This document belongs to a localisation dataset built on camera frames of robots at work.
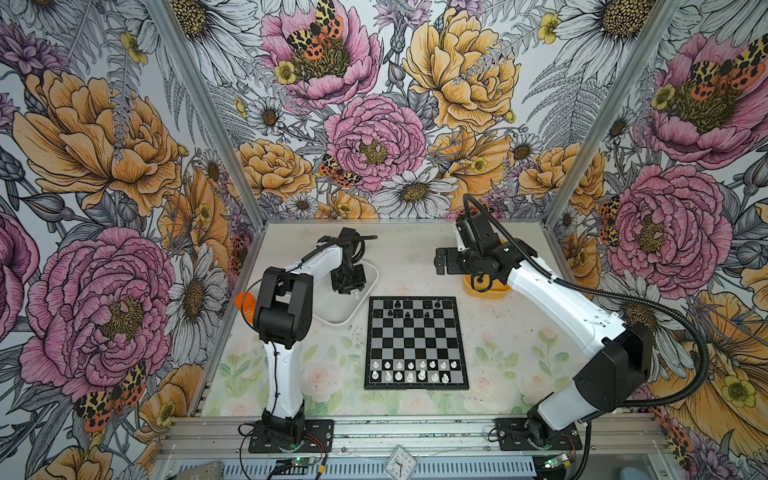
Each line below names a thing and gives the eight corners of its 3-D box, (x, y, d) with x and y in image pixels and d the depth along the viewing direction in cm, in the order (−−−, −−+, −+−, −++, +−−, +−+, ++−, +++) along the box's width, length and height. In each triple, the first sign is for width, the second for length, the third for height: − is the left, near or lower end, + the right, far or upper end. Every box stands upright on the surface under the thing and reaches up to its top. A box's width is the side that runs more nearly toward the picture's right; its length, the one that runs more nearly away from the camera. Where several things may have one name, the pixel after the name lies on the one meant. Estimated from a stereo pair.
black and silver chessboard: (364, 389, 83) (363, 386, 81) (369, 300, 101) (368, 296, 99) (468, 389, 83) (470, 386, 81) (455, 300, 101) (456, 296, 99)
